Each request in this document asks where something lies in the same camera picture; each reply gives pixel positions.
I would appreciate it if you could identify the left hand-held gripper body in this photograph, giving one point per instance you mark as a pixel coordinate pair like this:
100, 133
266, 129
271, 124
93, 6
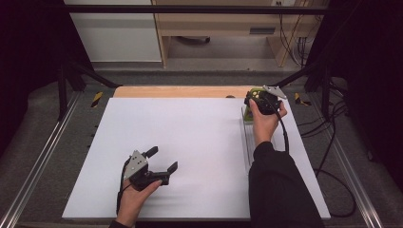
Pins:
139, 172

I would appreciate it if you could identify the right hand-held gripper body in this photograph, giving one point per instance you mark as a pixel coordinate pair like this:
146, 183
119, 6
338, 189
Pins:
269, 103

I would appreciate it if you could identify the clear plastic packaging box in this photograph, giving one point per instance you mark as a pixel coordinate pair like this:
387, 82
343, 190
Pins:
248, 139

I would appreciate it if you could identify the person's right hand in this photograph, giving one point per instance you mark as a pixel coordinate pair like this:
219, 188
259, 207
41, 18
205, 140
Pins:
264, 126

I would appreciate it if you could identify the person's left hand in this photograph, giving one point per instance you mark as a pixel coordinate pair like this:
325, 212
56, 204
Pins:
134, 202

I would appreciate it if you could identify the yellow black floor tape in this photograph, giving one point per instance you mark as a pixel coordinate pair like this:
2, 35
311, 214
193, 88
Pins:
298, 98
97, 99

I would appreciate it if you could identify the white table mat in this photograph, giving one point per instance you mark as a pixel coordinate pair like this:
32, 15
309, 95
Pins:
177, 126

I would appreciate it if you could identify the wooden table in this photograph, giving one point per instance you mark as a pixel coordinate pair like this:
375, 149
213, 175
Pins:
177, 91

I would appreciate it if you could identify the light wooden desk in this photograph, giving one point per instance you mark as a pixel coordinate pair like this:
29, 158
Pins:
221, 22

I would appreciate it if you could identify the black curtain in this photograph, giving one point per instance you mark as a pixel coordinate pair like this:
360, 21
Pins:
374, 79
28, 47

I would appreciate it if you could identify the white cabinet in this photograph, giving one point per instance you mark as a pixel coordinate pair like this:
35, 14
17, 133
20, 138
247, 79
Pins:
117, 34

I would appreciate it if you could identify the black metal frame stand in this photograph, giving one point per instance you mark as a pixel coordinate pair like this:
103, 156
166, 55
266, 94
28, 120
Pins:
62, 91
324, 88

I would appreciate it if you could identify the aluminium rail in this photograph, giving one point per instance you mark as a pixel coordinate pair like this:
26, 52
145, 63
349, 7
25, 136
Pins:
351, 177
38, 164

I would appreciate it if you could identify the black horizontal frame bar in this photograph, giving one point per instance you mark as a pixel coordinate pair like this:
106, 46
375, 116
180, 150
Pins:
190, 9

